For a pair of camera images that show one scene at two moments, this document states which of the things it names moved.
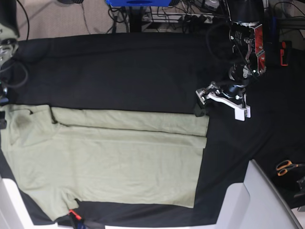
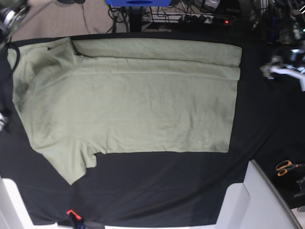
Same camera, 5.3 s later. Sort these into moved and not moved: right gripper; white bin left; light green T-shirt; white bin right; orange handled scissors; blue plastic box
Moved: light green T-shirt; right gripper
Not moved: blue plastic box; orange handled scissors; white bin left; white bin right
